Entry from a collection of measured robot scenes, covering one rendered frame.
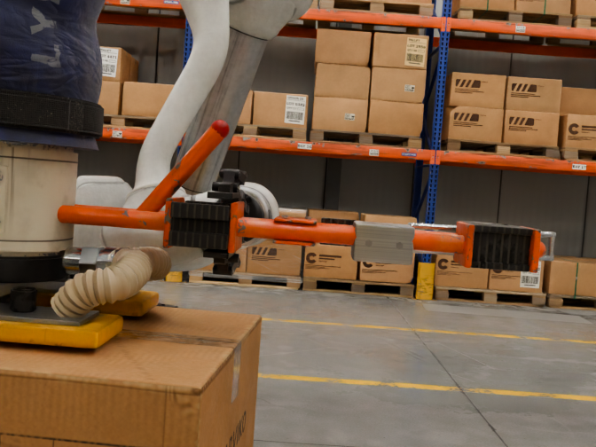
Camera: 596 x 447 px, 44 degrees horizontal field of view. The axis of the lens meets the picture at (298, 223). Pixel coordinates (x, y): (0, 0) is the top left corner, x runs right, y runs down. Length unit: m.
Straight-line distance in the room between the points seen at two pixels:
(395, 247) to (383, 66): 7.31
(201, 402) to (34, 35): 0.44
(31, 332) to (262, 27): 0.92
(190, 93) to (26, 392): 0.71
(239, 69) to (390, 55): 6.63
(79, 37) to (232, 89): 0.72
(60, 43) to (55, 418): 0.41
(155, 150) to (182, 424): 0.66
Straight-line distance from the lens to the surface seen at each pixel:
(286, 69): 9.43
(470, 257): 0.87
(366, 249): 0.87
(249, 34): 1.57
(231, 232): 0.86
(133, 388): 0.72
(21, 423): 0.77
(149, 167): 1.27
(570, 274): 8.63
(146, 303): 1.00
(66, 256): 0.94
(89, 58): 0.93
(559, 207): 9.89
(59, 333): 0.81
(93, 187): 1.62
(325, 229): 0.87
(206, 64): 1.34
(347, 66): 8.14
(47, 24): 0.90
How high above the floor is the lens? 1.14
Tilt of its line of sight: 3 degrees down
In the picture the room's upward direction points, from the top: 4 degrees clockwise
